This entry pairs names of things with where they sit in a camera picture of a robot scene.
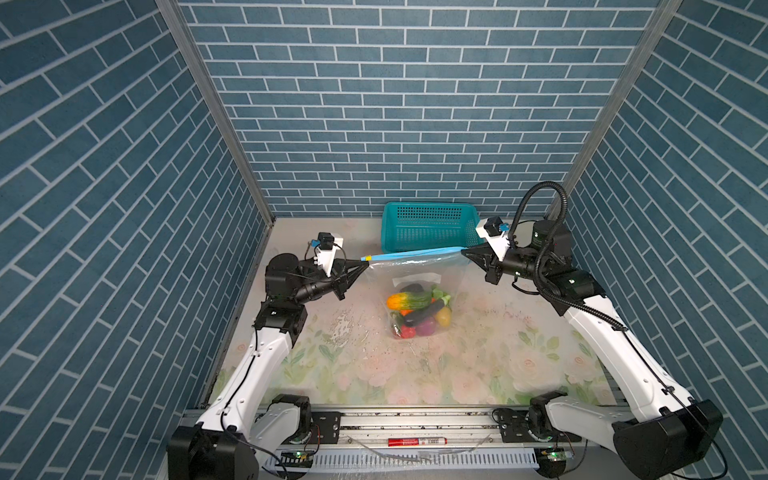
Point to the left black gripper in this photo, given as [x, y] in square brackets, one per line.
[341, 281]

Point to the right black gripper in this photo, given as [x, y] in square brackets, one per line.
[492, 268]

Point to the orange green toy cucumber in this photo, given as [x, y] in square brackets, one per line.
[409, 300]

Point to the yellow toy potato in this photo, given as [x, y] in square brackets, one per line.
[444, 317]

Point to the clear zip top bag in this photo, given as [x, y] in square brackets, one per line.
[439, 271]

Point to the teal plastic basket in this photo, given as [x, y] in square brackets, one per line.
[408, 226]

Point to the black toy eggplant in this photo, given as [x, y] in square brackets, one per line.
[416, 317]

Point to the red toy pepper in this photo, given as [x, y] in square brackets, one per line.
[406, 332]

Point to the purple toy onion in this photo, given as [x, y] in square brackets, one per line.
[426, 327]

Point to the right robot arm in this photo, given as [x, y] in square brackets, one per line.
[662, 428]

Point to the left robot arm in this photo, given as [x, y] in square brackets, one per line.
[230, 440]

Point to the red marker pen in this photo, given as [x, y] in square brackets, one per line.
[416, 441]

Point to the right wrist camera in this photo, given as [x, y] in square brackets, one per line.
[496, 236]

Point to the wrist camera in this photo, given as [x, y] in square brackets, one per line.
[496, 236]
[325, 248]

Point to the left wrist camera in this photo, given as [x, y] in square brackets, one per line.
[325, 248]

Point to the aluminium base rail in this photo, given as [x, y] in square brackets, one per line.
[483, 443]

